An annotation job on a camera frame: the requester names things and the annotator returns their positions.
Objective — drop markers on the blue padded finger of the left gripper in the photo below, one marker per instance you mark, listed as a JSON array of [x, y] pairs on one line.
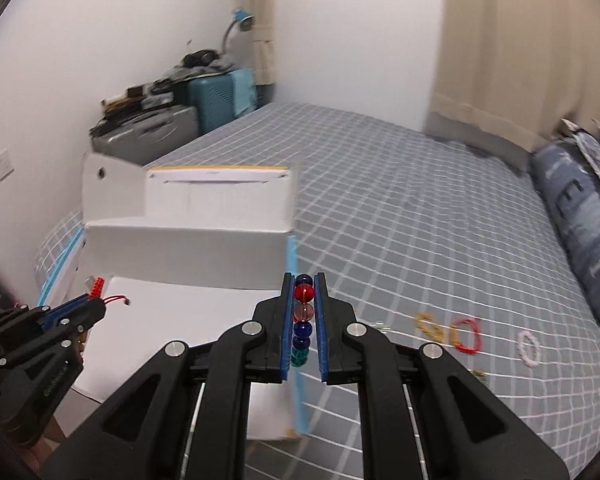
[[72, 311]]

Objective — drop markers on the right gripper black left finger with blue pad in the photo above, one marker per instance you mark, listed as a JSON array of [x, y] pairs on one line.
[[189, 411]]

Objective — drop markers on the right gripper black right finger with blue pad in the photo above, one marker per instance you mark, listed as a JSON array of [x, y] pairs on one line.
[[423, 415]]

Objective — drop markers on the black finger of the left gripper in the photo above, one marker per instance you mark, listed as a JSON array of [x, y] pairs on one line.
[[32, 340]]

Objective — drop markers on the open yellow white jewelry box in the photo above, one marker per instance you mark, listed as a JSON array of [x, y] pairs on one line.
[[185, 252]]

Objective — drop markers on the person's left hand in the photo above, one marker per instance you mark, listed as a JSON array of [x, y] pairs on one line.
[[36, 454]]

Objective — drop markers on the grey checked bed sheet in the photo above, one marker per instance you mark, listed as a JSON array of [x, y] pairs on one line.
[[402, 223]]

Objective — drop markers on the grey suitcase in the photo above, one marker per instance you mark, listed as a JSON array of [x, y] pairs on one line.
[[147, 136]]

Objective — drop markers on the blue patterned rolled duvet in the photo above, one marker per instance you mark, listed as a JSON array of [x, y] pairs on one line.
[[571, 193]]

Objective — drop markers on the teal suitcase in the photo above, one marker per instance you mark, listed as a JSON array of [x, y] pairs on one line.
[[220, 99]]

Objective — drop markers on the patterned pillow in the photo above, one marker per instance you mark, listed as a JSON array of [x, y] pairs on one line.
[[587, 144]]

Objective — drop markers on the blue desk lamp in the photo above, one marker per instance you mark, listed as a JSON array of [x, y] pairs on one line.
[[242, 20]]

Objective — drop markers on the beige side curtain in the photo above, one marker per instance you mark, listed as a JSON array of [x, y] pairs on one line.
[[262, 39]]

